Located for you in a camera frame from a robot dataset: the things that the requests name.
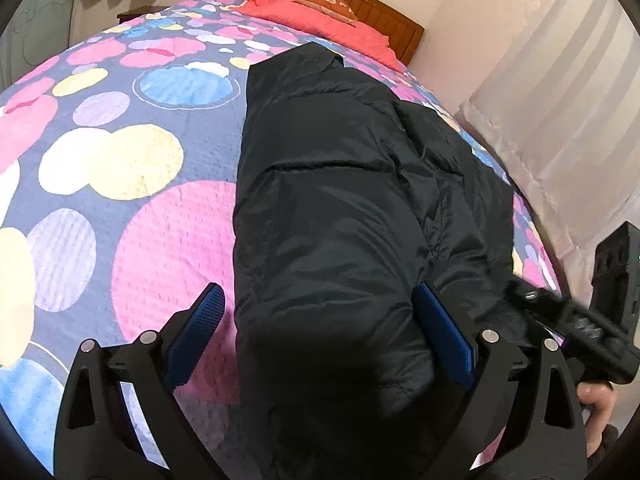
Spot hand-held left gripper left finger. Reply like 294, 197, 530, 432
52, 282, 231, 480

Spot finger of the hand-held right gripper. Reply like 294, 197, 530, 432
505, 278, 563, 338

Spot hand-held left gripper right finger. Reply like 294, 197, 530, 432
412, 280, 589, 480

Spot black puffer jacket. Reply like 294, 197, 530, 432
232, 42, 517, 480

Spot person's right hand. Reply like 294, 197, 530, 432
577, 383, 622, 459

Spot bed with dotted bedspread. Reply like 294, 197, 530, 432
0, 0, 568, 477

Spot white sheer curtain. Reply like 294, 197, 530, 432
459, 0, 640, 321

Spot wooden headboard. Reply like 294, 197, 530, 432
210, 0, 426, 66

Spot red pillow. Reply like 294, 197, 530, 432
235, 0, 408, 73

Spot orange patterned pillow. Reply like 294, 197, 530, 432
292, 0, 360, 25

